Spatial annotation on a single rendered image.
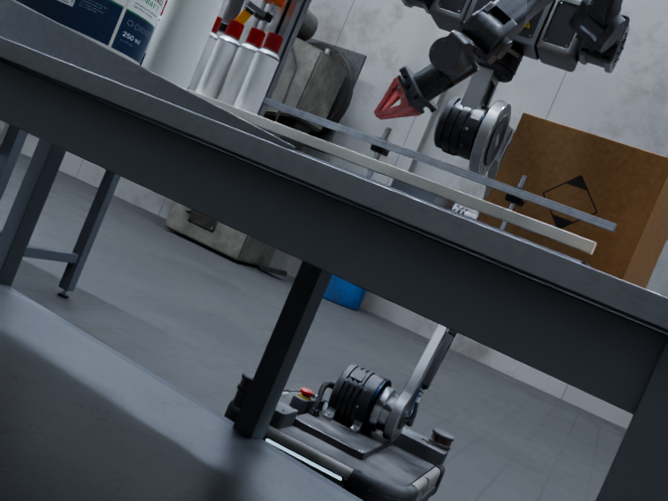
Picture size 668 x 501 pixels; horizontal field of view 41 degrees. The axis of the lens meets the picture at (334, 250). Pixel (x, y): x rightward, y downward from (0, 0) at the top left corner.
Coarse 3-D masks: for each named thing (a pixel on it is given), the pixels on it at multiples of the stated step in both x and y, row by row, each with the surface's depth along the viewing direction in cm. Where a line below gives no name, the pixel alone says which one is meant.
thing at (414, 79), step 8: (400, 72) 161; (408, 72) 160; (424, 72) 161; (432, 72) 160; (440, 72) 160; (416, 80) 161; (424, 80) 161; (432, 80) 160; (440, 80) 160; (448, 80) 160; (416, 88) 159; (424, 88) 161; (432, 88) 161; (440, 88) 161; (448, 88) 162; (424, 96) 162; (432, 96) 162; (432, 104) 165
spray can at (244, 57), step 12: (252, 36) 182; (264, 36) 184; (240, 48) 182; (252, 48) 182; (240, 60) 182; (228, 72) 183; (240, 72) 182; (228, 84) 182; (240, 84) 182; (228, 96) 182
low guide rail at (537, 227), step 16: (208, 96) 181; (240, 112) 176; (272, 128) 172; (288, 128) 171; (304, 144) 169; (320, 144) 167; (352, 160) 163; (368, 160) 161; (400, 176) 158; (416, 176) 157; (432, 192) 155; (448, 192) 153; (480, 208) 150; (496, 208) 149; (512, 224) 148; (528, 224) 146; (544, 224) 145; (560, 240) 143; (576, 240) 142
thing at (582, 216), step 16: (288, 112) 180; (304, 112) 178; (336, 128) 174; (352, 128) 173; (384, 144) 169; (432, 160) 164; (464, 176) 160; (480, 176) 159; (512, 192) 156; (528, 192) 155; (560, 208) 152; (592, 224) 149; (608, 224) 147
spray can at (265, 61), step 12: (276, 36) 179; (264, 48) 180; (276, 48) 180; (252, 60) 180; (264, 60) 178; (276, 60) 180; (252, 72) 179; (264, 72) 179; (252, 84) 179; (264, 84) 179; (240, 96) 179; (252, 96) 179; (252, 108) 179
